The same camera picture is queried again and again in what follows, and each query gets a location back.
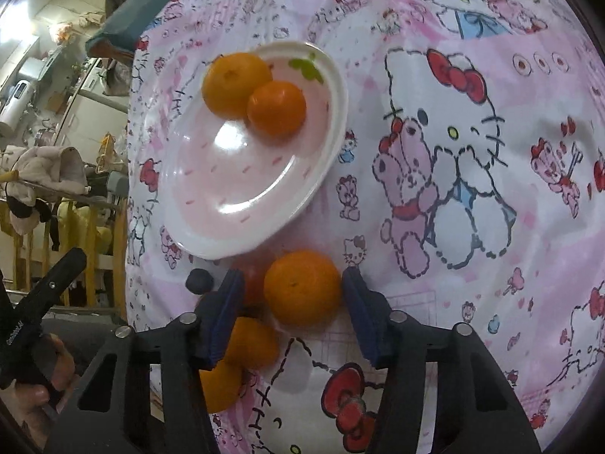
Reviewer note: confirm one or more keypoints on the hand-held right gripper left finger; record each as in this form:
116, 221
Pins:
222, 321

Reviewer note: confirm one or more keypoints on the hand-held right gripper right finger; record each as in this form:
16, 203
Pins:
366, 321

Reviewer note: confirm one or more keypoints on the dark purple grape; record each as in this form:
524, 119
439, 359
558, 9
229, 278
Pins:
198, 281

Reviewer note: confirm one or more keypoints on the red tomato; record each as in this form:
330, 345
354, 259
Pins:
255, 286

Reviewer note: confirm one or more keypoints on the large round orange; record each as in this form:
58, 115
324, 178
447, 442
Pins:
302, 288

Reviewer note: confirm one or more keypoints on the white heart-shaped plate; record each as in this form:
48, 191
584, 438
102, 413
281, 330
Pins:
236, 175

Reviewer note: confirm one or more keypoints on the person's left hand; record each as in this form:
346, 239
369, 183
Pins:
64, 369

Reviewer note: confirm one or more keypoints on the black and white cloth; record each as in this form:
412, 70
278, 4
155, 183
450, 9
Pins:
23, 215

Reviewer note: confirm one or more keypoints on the yellow plush toy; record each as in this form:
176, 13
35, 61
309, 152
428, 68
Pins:
90, 231

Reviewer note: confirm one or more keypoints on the wooden pole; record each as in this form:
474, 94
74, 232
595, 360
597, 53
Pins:
7, 176

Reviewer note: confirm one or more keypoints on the beige jacket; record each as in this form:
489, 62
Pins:
52, 170

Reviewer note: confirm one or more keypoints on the small deep orange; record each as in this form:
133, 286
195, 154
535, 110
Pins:
276, 109

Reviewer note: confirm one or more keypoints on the white water heater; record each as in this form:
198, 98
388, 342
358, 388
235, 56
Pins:
16, 104

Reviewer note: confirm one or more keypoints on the large light orange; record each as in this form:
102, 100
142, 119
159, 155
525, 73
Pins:
231, 85

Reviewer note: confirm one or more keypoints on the pink cartoon printed blanket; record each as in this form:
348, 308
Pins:
425, 33

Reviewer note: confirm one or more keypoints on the teal cushion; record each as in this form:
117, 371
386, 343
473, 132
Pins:
127, 14

